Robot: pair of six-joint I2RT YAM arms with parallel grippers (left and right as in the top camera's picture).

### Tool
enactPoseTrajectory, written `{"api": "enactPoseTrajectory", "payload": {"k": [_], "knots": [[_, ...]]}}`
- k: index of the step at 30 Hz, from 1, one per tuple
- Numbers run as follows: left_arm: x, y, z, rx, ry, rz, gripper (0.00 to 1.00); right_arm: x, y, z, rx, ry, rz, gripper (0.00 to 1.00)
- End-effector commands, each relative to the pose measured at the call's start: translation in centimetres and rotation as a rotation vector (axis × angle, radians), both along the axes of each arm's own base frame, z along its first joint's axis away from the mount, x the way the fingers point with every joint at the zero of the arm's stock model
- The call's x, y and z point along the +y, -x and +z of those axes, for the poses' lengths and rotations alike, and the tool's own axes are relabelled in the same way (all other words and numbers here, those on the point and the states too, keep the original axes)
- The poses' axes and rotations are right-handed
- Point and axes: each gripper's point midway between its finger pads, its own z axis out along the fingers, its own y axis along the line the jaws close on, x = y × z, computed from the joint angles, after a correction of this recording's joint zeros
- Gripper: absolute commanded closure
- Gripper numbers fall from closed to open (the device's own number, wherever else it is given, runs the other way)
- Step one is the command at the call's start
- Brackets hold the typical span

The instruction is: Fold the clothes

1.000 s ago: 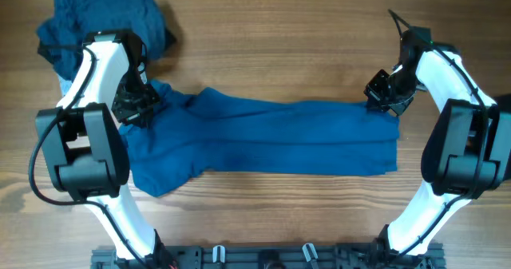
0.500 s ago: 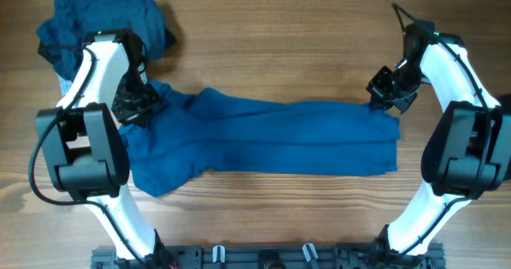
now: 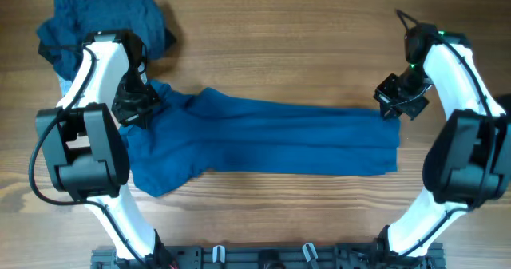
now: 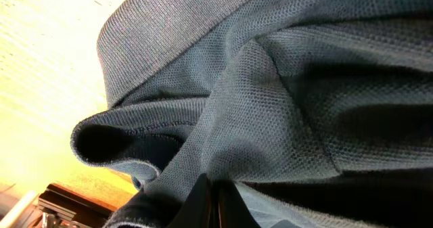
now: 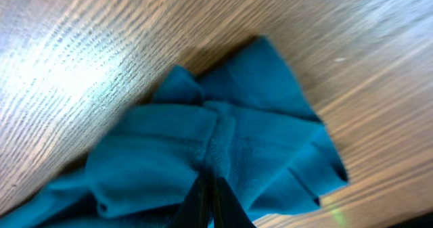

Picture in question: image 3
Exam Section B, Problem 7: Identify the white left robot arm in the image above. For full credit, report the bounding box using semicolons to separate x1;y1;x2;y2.
28;30;164;268

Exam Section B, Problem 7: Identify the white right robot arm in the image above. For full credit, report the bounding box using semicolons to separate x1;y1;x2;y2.
374;23;510;258

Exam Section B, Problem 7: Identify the dark blue folded garment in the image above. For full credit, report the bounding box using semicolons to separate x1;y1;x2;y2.
37;0;167;60

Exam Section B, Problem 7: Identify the blue polo shirt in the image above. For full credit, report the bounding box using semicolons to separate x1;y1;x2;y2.
120;82;400;197

